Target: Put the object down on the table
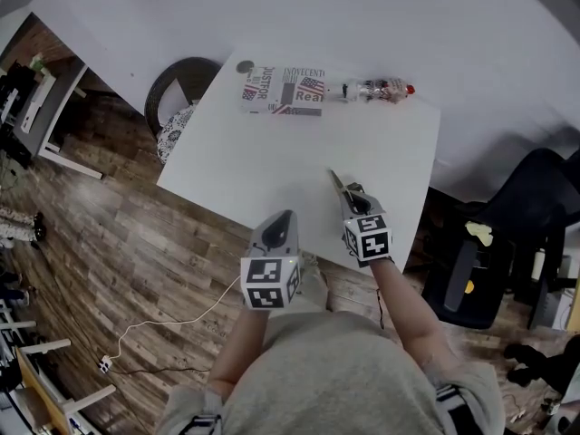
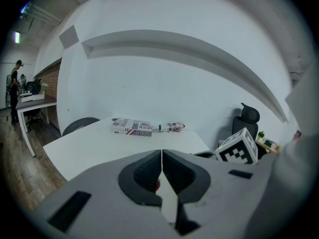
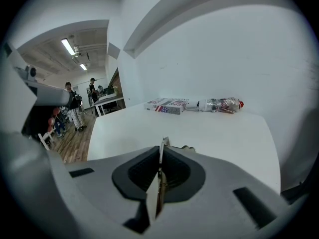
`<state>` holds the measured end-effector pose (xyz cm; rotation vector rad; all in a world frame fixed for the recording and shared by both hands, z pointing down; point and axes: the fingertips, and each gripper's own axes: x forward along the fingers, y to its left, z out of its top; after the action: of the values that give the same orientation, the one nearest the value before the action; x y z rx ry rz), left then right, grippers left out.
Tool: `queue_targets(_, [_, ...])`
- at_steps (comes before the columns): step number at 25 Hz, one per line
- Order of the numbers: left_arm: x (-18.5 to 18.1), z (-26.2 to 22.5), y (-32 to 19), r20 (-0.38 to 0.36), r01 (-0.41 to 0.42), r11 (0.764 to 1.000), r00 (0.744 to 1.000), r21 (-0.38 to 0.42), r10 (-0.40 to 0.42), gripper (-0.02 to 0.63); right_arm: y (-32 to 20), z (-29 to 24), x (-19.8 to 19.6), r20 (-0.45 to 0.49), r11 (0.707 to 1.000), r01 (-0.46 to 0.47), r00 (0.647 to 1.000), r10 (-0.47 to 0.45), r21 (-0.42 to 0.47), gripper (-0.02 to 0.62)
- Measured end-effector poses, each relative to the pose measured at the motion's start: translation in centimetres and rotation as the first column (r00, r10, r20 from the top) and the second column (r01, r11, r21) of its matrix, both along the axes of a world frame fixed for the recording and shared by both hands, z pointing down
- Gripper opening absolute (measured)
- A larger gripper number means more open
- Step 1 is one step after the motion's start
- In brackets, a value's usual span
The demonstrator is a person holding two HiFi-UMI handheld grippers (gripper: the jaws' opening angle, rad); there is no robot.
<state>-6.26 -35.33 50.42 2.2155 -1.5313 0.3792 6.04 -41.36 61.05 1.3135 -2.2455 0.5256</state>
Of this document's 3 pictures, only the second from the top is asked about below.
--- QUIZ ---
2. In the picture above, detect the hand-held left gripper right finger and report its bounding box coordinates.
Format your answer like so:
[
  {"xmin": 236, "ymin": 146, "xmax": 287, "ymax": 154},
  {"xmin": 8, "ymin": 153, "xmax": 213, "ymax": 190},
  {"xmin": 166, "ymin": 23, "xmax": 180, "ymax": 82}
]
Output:
[{"xmin": 162, "ymin": 149, "xmax": 284, "ymax": 239}]

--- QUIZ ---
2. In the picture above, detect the wooden shelf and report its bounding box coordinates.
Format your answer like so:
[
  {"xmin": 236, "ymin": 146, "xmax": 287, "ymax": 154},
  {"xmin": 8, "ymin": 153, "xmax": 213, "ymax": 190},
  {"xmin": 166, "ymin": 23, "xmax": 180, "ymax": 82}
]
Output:
[{"xmin": 255, "ymin": 138, "xmax": 281, "ymax": 154}]

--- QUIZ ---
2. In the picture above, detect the printed paper box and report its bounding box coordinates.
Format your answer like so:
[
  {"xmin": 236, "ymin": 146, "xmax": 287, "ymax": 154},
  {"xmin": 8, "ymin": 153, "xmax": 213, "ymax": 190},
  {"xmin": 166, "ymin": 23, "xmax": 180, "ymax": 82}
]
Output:
[{"xmin": 110, "ymin": 118, "xmax": 153, "ymax": 137}]

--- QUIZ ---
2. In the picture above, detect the black round-back chair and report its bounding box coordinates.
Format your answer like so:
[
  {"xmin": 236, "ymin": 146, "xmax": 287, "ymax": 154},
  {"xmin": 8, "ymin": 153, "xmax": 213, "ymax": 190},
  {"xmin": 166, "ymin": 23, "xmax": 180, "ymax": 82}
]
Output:
[{"xmin": 61, "ymin": 117, "xmax": 101, "ymax": 137}]

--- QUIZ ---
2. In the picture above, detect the black desk chair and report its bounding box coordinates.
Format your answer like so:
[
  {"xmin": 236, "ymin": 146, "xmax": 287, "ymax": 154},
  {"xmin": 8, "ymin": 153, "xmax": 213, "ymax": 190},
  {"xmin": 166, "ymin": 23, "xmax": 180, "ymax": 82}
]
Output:
[{"xmin": 24, "ymin": 79, "xmax": 43, "ymax": 130}]

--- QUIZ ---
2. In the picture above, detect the flat white box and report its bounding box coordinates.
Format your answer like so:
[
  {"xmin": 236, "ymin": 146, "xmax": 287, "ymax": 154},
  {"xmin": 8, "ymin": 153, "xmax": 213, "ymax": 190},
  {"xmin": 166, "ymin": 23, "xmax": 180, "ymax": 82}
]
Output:
[{"xmin": 20, "ymin": 94, "xmax": 45, "ymax": 103}]

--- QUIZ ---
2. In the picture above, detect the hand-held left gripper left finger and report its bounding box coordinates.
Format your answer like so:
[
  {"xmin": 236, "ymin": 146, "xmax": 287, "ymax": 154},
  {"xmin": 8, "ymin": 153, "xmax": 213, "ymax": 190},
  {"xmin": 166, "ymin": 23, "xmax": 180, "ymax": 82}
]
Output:
[{"xmin": 37, "ymin": 149, "xmax": 180, "ymax": 239}]

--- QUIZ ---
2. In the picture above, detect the white table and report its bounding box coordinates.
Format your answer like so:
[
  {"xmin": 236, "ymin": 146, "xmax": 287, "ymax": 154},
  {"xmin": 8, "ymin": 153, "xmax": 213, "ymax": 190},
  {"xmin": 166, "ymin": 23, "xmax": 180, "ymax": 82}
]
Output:
[{"xmin": 42, "ymin": 117, "xmax": 210, "ymax": 182}]

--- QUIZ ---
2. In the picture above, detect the person's grey shirt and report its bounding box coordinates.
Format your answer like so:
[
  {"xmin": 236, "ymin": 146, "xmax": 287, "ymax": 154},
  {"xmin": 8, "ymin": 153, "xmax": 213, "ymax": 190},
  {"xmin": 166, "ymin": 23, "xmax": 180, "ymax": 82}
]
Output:
[{"xmin": 245, "ymin": 58, "xmax": 319, "ymax": 239}]

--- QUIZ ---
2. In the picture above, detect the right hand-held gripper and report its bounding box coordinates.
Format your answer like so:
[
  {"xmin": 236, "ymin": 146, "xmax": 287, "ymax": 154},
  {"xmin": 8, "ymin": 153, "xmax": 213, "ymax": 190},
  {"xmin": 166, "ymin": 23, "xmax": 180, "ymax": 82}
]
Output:
[{"xmin": 193, "ymin": 126, "xmax": 259, "ymax": 165}]

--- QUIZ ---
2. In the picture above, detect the black mesh office chair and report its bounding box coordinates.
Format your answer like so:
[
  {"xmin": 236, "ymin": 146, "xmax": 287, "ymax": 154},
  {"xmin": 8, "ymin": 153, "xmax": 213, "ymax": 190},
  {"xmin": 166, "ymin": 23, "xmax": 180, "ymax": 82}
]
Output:
[{"xmin": 218, "ymin": 102, "xmax": 261, "ymax": 149}]

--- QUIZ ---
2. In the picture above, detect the grey top desk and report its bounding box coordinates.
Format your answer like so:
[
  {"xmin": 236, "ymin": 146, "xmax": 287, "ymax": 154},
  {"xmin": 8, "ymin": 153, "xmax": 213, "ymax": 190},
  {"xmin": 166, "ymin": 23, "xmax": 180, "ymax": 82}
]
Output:
[{"xmin": 15, "ymin": 96, "xmax": 58, "ymax": 157}]

